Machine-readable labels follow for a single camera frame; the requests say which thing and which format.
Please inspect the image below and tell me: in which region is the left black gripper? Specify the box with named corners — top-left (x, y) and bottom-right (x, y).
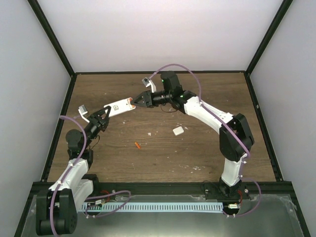
top-left (82, 106), bottom-right (112, 149)

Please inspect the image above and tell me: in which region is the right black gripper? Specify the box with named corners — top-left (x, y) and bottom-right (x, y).
top-left (132, 90), bottom-right (172, 109)

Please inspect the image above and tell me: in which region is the white remote control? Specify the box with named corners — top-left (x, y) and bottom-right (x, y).
top-left (104, 97), bottom-right (136, 118)

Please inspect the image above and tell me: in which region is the white battery cover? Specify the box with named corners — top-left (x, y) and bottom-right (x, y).
top-left (172, 126), bottom-right (184, 136)

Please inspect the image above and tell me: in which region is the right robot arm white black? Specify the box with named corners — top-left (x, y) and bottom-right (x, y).
top-left (131, 71), bottom-right (254, 199)

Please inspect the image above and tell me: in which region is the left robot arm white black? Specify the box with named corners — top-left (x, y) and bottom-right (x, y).
top-left (36, 106), bottom-right (112, 237)

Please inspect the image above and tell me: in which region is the metal front plate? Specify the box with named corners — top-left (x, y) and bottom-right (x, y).
top-left (21, 195), bottom-right (304, 237)

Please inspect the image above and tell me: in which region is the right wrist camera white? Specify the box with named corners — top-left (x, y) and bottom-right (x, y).
top-left (142, 77), bottom-right (157, 93)

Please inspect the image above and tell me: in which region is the light blue slotted cable duct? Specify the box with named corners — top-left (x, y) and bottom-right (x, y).
top-left (88, 202), bottom-right (223, 213)

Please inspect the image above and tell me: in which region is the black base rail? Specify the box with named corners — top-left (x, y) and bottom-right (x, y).
top-left (32, 182), bottom-right (293, 200)

